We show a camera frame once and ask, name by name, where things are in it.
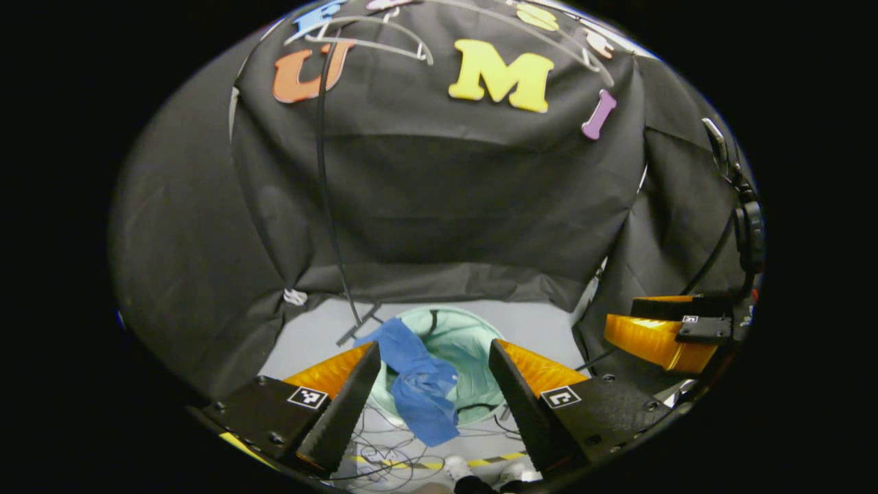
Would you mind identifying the white plastic hanger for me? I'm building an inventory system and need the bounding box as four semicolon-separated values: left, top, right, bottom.
439;0;616;89
283;14;434;66

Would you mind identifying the person's white shoe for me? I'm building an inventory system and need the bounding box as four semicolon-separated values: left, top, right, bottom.
442;455;475;482
497;462;544;485

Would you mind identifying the blue corduroy jacket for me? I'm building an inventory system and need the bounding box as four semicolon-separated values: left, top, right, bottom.
353;317;462;448

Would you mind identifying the green laundry hamper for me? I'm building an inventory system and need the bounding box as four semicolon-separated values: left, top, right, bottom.
374;306;512;427

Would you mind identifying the yellow black floor tape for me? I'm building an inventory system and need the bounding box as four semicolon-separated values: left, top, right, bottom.
346;449;529;471

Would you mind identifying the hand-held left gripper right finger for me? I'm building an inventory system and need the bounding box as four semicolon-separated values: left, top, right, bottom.
488;338;676;474

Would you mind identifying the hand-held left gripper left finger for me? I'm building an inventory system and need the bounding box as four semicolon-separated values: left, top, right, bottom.
202;341;382;478

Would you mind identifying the black floor cable tangle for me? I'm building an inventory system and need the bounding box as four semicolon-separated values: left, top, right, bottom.
343;401;543;481

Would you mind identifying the person's right white shoe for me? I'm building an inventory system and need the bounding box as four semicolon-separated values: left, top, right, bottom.
497;462;544;485

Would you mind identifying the person's left white shoe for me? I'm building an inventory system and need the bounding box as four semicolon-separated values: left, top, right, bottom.
442;455;475;482

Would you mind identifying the black clothes rack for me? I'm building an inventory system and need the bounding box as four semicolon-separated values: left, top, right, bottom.
316;21;386;348

